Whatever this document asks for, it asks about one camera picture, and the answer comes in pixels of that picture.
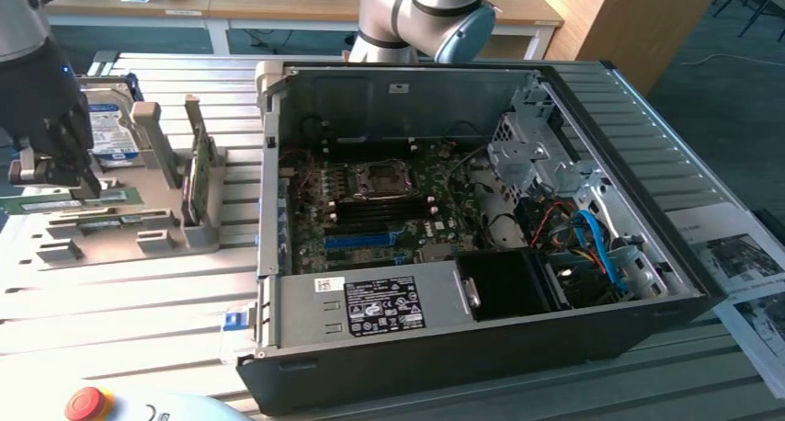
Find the black fan shroud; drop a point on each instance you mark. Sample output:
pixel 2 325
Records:
pixel 508 283

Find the metal disk bay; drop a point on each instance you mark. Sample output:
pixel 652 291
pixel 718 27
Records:
pixel 520 159

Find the red emergency stop button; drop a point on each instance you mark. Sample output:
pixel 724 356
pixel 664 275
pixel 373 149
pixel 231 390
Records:
pixel 184 407

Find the green RAM stick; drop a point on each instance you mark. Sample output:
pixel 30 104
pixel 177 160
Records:
pixel 118 196

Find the grey power supply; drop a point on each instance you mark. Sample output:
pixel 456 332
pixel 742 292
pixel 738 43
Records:
pixel 305 310

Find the wooden desk with white frame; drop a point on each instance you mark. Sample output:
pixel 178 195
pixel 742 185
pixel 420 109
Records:
pixel 275 0

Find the wooden cabinet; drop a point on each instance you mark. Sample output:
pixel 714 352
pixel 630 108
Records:
pixel 643 26

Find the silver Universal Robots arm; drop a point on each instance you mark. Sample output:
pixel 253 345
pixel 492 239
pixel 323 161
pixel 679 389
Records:
pixel 380 12

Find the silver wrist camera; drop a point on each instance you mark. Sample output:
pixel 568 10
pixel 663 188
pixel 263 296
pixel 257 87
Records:
pixel 21 168

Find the black open PC case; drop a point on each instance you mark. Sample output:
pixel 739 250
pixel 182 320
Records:
pixel 428 370

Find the green motherboard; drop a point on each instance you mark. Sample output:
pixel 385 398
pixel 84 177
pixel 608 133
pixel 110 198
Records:
pixel 447 182

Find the grey parts rack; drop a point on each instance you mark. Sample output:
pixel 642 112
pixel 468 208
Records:
pixel 156 163

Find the black expansion slot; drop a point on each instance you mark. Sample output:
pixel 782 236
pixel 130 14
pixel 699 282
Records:
pixel 355 230

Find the blue clamp block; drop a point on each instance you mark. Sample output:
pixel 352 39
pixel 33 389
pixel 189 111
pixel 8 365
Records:
pixel 239 322

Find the hard disk with blue label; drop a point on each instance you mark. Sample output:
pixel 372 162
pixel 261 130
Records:
pixel 109 127

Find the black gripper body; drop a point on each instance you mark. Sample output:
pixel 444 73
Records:
pixel 52 99

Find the CPU socket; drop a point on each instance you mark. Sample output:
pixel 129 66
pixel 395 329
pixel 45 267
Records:
pixel 381 179

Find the green graphics card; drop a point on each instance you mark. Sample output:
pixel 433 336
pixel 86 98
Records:
pixel 197 182

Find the blue expansion slot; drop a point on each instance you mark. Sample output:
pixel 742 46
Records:
pixel 357 242

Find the black RAM slot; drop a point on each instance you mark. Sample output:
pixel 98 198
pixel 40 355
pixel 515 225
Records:
pixel 380 203
pixel 380 209
pixel 380 214
pixel 380 220

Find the printed paper sheet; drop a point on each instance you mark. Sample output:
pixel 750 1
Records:
pixel 728 242
pixel 759 329

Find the black chair legs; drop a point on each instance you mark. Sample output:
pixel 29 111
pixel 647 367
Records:
pixel 757 3

